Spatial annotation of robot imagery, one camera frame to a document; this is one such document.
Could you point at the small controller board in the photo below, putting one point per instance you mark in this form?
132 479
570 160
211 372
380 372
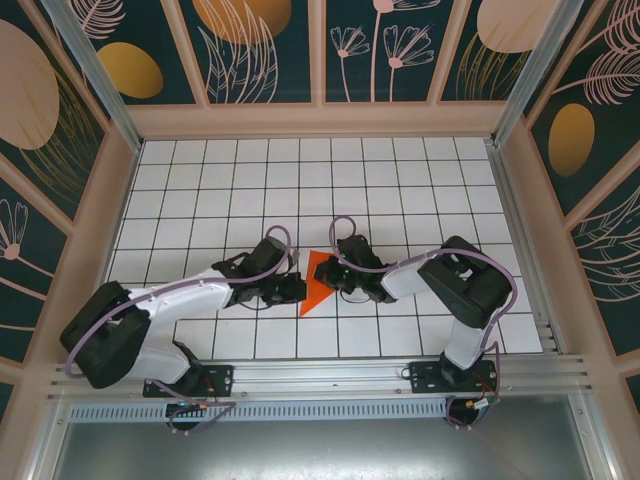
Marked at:
190 407

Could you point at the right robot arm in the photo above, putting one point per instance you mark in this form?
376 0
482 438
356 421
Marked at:
465 295

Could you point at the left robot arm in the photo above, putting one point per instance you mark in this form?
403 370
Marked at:
110 340

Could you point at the aluminium corner post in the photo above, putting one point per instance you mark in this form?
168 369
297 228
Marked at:
532 75
97 75

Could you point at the aluminium side rail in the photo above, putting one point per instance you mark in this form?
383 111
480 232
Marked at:
522 240

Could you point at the orange square paper sheet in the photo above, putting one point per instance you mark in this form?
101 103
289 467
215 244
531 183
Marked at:
315 295

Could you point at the aluminium frame bar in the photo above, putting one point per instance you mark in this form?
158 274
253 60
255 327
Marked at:
45 445
597 440

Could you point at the long aluminium base rail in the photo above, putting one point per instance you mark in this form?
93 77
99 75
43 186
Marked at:
325 372

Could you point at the grey metal sheet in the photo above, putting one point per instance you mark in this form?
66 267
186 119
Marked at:
325 450

